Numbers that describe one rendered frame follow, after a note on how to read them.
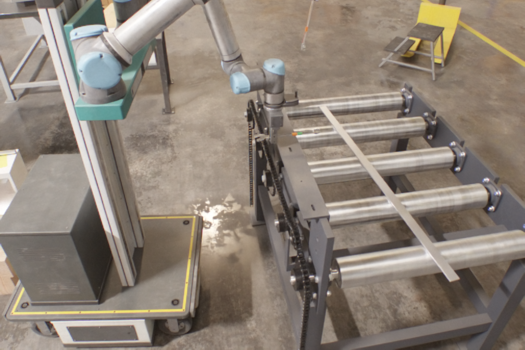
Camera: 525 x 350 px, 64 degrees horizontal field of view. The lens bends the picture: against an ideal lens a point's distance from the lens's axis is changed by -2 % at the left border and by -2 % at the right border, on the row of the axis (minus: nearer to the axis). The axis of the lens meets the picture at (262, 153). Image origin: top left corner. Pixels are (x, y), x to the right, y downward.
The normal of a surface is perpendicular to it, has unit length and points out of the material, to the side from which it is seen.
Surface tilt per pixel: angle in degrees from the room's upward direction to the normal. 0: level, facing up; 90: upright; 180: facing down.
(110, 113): 90
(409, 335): 0
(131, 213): 90
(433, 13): 90
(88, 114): 90
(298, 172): 0
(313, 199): 0
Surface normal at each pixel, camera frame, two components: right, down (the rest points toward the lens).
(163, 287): 0.00, -0.81
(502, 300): -0.98, 0.11
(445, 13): -0.45, 0.53
